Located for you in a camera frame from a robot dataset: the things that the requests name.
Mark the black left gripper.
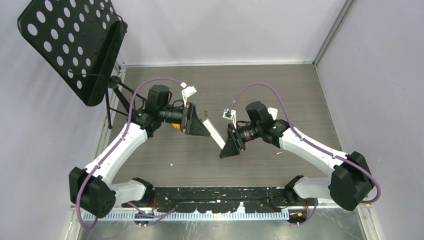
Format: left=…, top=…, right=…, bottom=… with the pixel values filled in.
left=159, top=102, right=210, bottom=136

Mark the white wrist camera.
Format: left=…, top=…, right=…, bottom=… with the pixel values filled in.
left=222, top=108, right=237, bottom=127
left=180, top=82, right=197, bottom=108

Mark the black music stand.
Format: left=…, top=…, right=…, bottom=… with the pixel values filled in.
left=17, top=0, right=130, bottom=109

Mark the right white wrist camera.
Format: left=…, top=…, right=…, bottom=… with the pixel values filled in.
left=222, top=108, right=237, bottom=127

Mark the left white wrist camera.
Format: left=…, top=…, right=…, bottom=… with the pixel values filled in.
left=180, top=82, right=197, bottom=108

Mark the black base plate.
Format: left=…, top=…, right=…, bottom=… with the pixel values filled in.
left=121, top=186, right=319, bottom=215

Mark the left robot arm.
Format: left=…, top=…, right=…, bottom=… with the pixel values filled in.
left=69, top=83, right=211, bottom=218

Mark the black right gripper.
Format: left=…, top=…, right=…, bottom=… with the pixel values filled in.
left=220, top=122, right=262, bottom=159

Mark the white remote control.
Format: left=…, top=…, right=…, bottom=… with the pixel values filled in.
left=267, top=107, right=278, bottom=120
left=202, top=118, right=226, bottom=150

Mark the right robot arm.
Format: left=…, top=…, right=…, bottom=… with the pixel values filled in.
left=219, top=101, right=375, bottom=211

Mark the yellow orange toy block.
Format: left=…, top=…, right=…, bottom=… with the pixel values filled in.
left=171, top=123, right=181, bottom=130

